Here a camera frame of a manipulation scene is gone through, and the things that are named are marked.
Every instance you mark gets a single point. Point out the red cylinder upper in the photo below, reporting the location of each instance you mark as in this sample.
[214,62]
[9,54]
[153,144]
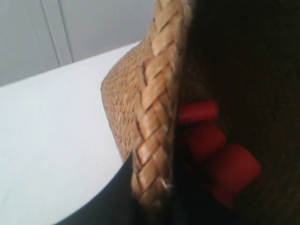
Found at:
[198,111]

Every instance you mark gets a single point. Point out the red cylinder large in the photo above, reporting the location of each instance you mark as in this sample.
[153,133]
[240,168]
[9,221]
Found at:
[232,169]

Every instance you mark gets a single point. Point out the brown woven wicker basket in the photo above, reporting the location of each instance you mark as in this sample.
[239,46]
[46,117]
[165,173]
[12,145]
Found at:
[245,54]

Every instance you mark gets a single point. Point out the red cylinder middle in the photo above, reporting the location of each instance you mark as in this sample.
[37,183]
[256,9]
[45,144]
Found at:
[204,139]

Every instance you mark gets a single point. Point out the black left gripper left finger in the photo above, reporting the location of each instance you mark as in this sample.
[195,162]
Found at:
[113,205]

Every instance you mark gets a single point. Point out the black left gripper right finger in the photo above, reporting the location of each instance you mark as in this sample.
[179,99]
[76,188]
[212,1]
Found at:
[192,204]

